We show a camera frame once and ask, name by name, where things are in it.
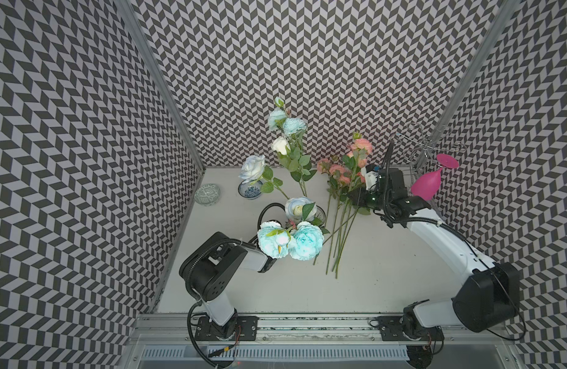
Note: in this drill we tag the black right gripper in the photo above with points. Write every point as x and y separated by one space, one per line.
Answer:
357 196

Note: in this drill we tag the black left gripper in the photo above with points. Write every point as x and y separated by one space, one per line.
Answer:
269 264

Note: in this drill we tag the pink peony flower stem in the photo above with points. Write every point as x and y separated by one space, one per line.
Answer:
332 230

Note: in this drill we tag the light pink rose stem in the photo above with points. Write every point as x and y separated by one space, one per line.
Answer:
345 211

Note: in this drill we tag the coral pink rose stem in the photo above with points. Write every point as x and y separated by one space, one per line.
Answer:
359 149

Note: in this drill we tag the clear glass vase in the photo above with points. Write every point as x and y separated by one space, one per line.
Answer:
316 216

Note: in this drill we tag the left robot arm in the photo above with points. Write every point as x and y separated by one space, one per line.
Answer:
209 270

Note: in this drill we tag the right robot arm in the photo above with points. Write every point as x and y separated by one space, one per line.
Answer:
489 291

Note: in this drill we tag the pink plastic wine glass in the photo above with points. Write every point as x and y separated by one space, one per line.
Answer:
429 184

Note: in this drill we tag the turquoise artificial flower stem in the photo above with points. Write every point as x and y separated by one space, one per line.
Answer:
303 243

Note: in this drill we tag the blue patterned small bowl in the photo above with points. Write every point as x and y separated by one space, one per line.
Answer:
250 190

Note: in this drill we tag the clear glass lidded dish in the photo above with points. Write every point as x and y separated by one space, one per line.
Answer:
207 194

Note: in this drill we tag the white and blue flower stem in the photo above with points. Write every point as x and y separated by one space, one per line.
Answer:
292 156

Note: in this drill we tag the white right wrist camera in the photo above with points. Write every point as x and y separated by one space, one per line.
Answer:
370 178

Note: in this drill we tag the chrome wire glass rack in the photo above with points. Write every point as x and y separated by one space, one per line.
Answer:
418 156

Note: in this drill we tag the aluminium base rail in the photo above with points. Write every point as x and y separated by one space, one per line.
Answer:
310 341

